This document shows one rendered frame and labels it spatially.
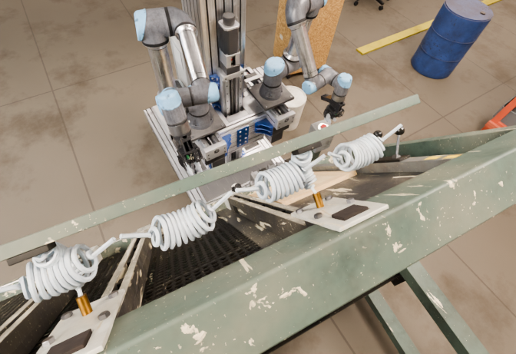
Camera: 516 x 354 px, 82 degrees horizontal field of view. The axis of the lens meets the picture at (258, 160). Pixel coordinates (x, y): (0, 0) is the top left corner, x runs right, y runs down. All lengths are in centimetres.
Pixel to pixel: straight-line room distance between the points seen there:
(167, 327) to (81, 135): 304
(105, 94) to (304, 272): 340
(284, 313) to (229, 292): 9
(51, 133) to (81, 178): 67
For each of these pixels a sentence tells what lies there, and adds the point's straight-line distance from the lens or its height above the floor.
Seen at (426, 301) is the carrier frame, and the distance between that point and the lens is 189.
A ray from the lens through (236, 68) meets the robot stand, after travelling 173.
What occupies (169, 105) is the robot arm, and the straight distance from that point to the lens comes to 105.
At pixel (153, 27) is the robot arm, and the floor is 164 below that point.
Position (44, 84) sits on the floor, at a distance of 411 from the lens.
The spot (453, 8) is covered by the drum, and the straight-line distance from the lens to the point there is 414.
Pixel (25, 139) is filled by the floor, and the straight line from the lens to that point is 361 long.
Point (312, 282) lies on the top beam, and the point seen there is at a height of 191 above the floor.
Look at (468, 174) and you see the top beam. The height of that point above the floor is 193.
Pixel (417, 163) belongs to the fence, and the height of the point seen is 157.
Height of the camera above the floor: 236
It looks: 56 degrees down
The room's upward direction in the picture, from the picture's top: 6 degrees clockwise
